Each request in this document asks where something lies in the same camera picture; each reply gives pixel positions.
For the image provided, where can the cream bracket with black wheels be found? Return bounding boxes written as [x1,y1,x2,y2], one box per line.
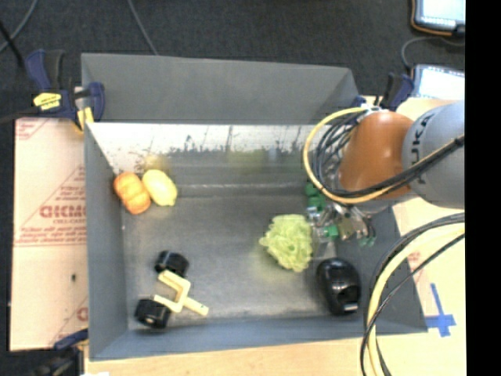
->
[134,250,210,330]

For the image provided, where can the light green ruffled toy lettuce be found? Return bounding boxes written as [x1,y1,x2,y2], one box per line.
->
[258,214,315,273]

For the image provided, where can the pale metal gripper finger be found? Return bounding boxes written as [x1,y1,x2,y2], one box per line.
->
[312,227,337,259]
[308,206,326,230]

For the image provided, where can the grey metal bin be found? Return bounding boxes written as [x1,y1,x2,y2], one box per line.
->
[80,52,428,362]

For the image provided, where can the orange toy pumpkin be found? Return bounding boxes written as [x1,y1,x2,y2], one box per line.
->
[113,171,152,215]

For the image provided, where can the black rounded plastic object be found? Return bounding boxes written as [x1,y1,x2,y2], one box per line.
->
[315,257,362,316]

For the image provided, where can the yellow toy pepper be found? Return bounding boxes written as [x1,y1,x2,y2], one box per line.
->
[141,168,178,208]

